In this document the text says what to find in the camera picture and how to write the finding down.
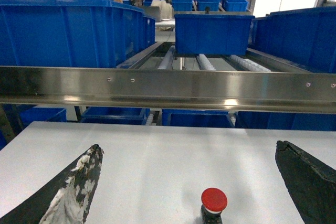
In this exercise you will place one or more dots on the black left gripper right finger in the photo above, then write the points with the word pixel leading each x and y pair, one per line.
pixel 309 182

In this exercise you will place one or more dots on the left gripper black white-stained left finger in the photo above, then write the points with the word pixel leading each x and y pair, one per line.
pixel 67 197

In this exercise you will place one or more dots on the large blue bin right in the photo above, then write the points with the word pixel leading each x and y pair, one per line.
pixel 303 36

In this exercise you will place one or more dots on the large blue bin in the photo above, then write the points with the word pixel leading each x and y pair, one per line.
pixel 303 36
pixel 72 33

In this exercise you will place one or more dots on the white roller track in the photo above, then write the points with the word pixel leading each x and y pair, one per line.
pixel 204 63

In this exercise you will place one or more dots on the large blue bin left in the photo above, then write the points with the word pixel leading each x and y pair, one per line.
pixel 72 33

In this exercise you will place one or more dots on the blue bin centre on rollers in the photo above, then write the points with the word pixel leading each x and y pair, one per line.
pixel 212 34

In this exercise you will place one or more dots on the stainless steel shelf rail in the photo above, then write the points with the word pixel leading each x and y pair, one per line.
pixel 170 89

